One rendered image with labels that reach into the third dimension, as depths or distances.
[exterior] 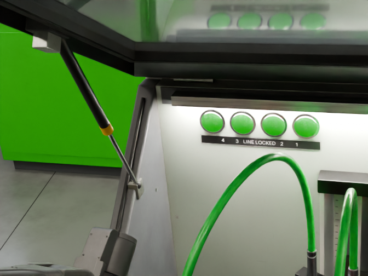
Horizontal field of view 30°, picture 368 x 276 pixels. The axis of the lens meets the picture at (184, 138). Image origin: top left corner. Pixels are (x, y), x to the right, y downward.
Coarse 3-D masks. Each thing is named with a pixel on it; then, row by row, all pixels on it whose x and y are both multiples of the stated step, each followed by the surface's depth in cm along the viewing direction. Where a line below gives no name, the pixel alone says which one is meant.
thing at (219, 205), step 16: (256, 160) 107; (272, 160) 110; (288, 160) 114; (240, 176) 104; (304, 176) 119; (224, 192) 102; (304, 192) 122; (208, 224) 100; (192, 256) 99; (192, 272) 99
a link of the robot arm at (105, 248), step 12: (96, 228) 95; (108, 228) 94; (96, 240) 94; (108, 240) 93; (120, 240) 95; (132, 240) 96; (84, 252) 94; (96, 252) 93; (108, 252) 93; (120, 252) 94; (132, 252) 96; (84, 264) 93; (96, 264) 92; (108, 264) 93; (120, 264) 94
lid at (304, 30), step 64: (0, 0) 78; (64, 0) 82; (128, 0) 80; (192, 0) 78; (256, 0) 76; (320, 0) 74; (128, 64) 134; (192, 64) 115; (256, 64) 110; (320, 64) 106
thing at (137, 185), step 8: (64, 40) 99; (64, 48) 100; (64, 56) 101; (72, 56) 102; (72, 64) 102; (72, 72) 103; (80, 72) 104; (80, 80) 105; (80, 88) 106; (88, 88) 107; (88, 96) 108; (88, 104) 109; (96, 104) 109; (96, 112) 110; (104, 112) 112; (96, 120) 112; (104, 120) 112; (104, 128) 113; (112, 128) 115; (112, 136) 116; (112, 144) 118; (120, 152) 119; (128, 168) 123; (128, 184) 127; (136, 184) 126; (136, 192) 127
